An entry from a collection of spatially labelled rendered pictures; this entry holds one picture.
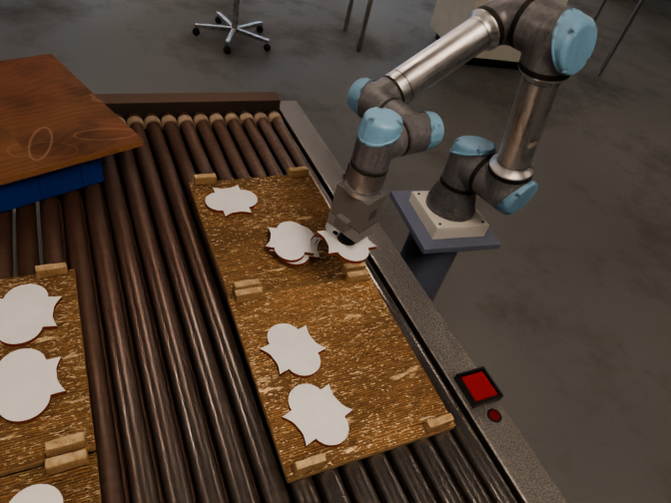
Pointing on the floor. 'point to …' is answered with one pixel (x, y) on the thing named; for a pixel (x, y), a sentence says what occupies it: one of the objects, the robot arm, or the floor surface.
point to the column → (437, 261)
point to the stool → (234, 28)
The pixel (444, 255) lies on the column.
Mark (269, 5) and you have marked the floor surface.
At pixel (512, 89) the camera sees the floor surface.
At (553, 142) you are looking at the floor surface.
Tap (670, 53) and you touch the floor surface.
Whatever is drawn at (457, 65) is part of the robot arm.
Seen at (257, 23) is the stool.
